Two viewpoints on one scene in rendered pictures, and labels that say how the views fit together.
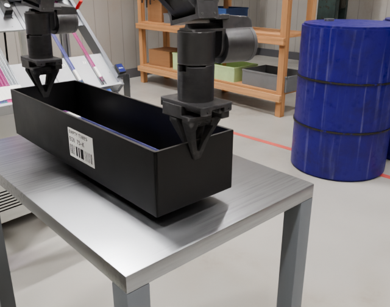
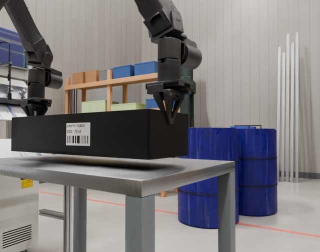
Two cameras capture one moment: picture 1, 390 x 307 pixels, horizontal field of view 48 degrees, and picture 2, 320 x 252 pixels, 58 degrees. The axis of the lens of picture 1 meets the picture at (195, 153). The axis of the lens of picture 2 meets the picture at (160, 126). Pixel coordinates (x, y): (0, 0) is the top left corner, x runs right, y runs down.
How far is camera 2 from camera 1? 0.34 m
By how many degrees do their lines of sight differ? 26
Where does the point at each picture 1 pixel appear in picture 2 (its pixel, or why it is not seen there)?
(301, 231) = (231, 195)
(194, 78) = (171, 65)
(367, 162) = not seen: hidden behind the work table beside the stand
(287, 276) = (225, 234)
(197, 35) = (173, 39)
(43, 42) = (40, 88)
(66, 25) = (55, 81)
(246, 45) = (197, 54)
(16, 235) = not seen: outside the picture
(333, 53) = (199, 143)
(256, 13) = not seen: hidden behind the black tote
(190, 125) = (170, 93)
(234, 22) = (188, 42)
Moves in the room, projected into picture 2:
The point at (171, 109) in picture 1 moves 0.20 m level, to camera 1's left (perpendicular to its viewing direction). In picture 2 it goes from (154, 88) to (66, 85)
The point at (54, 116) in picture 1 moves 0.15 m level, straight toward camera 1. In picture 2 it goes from (54, 120) to (67, 117)
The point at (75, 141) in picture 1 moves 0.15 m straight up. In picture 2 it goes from (73, 131) to (73, 76)
